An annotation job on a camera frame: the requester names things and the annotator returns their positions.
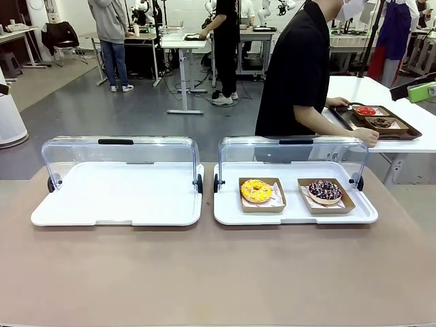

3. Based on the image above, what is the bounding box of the person in blue apron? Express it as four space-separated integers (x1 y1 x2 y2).
367 0 420 88

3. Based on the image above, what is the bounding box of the dark brown serving tray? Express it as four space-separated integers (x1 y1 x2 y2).
328 104 423 142

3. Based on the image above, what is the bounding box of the white height-adjustable desk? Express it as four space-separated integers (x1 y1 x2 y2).
159 33 214 115

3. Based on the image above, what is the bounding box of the cardboard box of purple donut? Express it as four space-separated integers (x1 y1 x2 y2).
297 178 356 215

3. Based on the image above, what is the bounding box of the clear plastic display lid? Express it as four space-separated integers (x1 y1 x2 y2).
41 136 204 195
213 136 369 193

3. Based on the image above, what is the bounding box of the grey plastic stool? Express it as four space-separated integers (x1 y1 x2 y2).
0 52 23 79

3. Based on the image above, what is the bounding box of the polo person's right hand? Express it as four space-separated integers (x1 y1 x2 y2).
355 129 380 148

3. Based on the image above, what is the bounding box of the chair with black jacket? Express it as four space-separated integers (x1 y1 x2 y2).
41 20 89 67

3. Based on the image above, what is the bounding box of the person in black outfit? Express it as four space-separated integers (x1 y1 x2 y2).
200 0 241 106

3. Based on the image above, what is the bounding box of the white air purifier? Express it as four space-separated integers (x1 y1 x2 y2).
0 91 30 150

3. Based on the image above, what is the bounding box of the person in black polo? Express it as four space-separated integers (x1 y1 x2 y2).
254 0 368 164

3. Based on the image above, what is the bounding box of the white side table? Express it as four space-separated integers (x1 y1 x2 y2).
322 75 436 187

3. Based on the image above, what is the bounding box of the white background desk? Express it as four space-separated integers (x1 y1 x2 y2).
0 25 47 69

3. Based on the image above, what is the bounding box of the paper liner under purple donut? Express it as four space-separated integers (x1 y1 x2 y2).
299 185 345 207

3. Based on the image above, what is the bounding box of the cardboard box of chocolate donut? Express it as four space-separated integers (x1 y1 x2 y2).
364 116 409 136

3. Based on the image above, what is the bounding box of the polo person's right forearm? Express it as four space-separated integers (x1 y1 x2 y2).
294 104 360 138

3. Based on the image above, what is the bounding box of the cardboard box of red donut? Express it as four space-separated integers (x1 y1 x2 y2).
352 105 387 122

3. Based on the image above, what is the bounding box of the yellow sprinkled donut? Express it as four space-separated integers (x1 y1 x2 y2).
240 179 273 204

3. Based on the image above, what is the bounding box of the grey background work table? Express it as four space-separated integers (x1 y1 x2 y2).
328 29 373 74

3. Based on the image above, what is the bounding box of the dark sprinkled donut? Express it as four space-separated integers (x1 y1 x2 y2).
308 180 343 206

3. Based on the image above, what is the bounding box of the cardboard box of yellow donut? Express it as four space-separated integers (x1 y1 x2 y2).
238 176 287 214

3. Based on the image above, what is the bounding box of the chocolate donut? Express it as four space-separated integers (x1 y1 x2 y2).
369 117 393 129

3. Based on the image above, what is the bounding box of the paper liner under yellow donut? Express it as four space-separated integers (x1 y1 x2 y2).
242 181 285 208

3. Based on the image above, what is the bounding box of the white display tray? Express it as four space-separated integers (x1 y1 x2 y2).
213 161 379 225
30 161 205 227

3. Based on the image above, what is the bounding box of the person in grey hoodie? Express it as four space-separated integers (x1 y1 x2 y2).
87 0 135 93

